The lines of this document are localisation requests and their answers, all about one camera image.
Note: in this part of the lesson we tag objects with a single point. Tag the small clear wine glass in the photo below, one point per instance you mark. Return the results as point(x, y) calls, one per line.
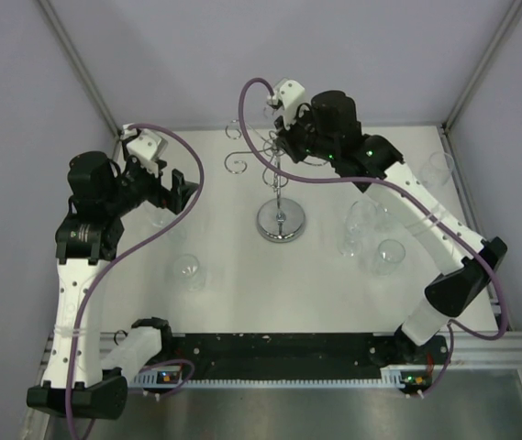
point(384, 220)

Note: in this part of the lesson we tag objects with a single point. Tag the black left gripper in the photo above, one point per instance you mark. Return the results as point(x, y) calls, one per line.
point(162, 197)

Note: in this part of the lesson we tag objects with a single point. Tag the right controller board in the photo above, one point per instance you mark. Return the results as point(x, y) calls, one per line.
point(410, 378)

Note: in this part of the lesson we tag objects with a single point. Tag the chrome wine glass rack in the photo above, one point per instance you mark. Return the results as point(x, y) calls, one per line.
point(280, 220)

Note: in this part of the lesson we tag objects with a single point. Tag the controller board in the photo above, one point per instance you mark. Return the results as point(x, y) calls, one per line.
point(158, 378)
point(410, 378)

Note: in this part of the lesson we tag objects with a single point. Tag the tall clear wine glass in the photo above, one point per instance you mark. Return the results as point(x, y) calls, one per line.
point(436, 171)

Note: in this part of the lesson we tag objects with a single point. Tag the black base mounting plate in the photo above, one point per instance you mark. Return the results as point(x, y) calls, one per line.
point(305, 356)

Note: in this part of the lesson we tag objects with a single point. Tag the aluminium frame rail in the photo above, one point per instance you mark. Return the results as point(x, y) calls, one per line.
point(490, 348)

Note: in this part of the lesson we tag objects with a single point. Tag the clear ribbed glass tumbler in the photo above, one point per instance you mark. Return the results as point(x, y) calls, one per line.
point(189, 274)

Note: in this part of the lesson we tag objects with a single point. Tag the etched clear wine glass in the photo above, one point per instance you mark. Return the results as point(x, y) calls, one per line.
point(160, 218)

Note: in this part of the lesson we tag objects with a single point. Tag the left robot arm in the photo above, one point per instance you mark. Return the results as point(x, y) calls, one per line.
point(77, 382)

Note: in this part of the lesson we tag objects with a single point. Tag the left controller board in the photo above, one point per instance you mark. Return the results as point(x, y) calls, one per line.
point(158, 378)

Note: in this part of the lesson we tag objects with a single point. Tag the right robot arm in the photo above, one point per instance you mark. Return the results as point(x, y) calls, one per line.
point(327, 128)

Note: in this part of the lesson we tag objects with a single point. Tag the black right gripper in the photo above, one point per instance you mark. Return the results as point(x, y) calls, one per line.
point(285, 136)

